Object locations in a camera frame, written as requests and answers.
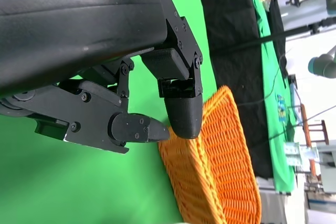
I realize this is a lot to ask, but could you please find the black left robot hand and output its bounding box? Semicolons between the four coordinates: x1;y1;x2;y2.
0;0;204;155

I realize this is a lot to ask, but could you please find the grey blue-jointed robot arm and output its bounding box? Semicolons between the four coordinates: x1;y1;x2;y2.
307;45;336;81

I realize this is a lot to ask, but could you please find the orange wicker basket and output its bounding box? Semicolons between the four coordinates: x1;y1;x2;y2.
158;85;263;224

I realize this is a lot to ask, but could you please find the black cloth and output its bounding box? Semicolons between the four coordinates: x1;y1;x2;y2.
192;0;287;179

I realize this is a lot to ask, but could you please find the green tablecloth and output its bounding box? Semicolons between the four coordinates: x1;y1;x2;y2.
0;0;224;224

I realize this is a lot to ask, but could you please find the black pole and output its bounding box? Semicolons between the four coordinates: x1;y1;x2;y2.
209;18;336;53

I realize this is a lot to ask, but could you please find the green cloth with logo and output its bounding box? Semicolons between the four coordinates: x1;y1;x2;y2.
246;0;298;196

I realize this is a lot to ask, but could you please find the wooden chair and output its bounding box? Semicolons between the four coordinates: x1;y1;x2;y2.
300;103;330;178

